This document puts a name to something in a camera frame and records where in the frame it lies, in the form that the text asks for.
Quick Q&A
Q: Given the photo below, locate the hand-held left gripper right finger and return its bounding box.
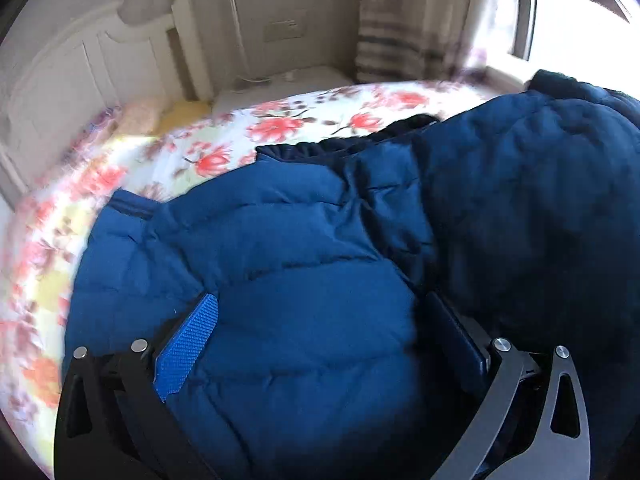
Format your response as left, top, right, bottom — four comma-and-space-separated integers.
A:
425, 290, 591, 480

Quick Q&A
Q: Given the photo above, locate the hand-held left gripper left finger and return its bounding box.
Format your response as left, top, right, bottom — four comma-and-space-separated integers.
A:
54, 292, 220, 480

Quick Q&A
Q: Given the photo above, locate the blue puffer jacket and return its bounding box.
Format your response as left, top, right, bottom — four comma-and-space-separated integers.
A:
62, 69, 640, 480

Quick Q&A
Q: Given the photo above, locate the yellow pillow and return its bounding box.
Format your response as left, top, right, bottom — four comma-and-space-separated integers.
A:
159, 101, 212, 132

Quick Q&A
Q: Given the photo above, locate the tan pillow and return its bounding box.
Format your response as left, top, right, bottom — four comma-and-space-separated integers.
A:
121, 98, 167, 135

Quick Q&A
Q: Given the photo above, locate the floral bed sheet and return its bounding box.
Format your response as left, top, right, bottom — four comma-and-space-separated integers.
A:
0, 80, 501, 463

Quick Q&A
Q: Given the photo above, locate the white window ledge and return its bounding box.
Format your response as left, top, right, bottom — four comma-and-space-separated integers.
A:
482, 64, 540, 92

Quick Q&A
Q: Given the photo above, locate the white nightstand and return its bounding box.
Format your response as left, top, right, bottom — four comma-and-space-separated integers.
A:
212, 64, 354, 111

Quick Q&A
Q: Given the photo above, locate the white bed headboard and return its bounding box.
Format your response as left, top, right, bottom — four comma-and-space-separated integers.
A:
0, 0, 216, 211

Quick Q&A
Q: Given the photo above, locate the striped curtain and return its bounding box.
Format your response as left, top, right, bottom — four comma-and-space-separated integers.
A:
355, 0, 522, 84

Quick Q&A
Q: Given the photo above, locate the thin white lamp stand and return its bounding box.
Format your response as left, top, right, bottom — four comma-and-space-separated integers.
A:
227, 0, 272, 89

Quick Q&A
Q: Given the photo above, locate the window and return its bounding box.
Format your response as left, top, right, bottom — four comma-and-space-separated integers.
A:
510, 0, 640, 81

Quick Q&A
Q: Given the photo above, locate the wall socket panel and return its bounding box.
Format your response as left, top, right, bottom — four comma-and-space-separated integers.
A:
264, 20, 307, 44

